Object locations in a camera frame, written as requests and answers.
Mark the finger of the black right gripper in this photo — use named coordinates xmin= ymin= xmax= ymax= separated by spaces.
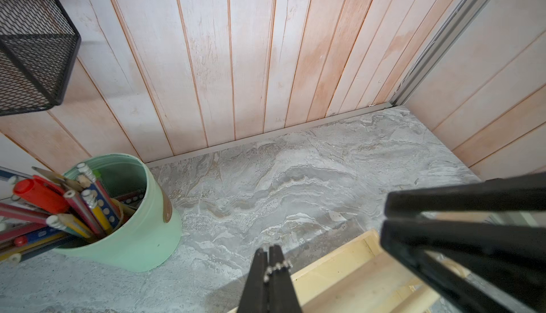
xmin=380 ymin=219 xmax=545 ymax=312
xmin=384 ymin=172 xmax=545 ymax=219

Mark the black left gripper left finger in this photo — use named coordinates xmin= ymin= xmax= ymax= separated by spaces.
xmin=237 ymin=248 xmax=269 ymax=313

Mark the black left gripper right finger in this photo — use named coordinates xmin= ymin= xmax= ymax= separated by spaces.
xmin=268 ymin=245 xmax=302 ymax=313

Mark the silver ball chain necklace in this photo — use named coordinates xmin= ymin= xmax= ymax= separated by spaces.
xmin=262 ymin=260 xmax=294 ymax=283

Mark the wooden jewelry stand tray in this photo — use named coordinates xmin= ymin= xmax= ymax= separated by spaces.
xmin=225 ymin=229 xmax=470 ymax=313

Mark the green pencil cup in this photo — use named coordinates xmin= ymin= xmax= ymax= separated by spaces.
xmin=54 ymin=154 xmax=182 ymax=273

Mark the red marker in cup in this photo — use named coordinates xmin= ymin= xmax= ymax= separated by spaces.
xmin=13 ymin=176 xmax=71 ymax=214

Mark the black mesh wall basket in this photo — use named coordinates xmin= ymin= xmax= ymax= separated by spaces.
xmin=1 ymin=0 xmax=81 ymax=116

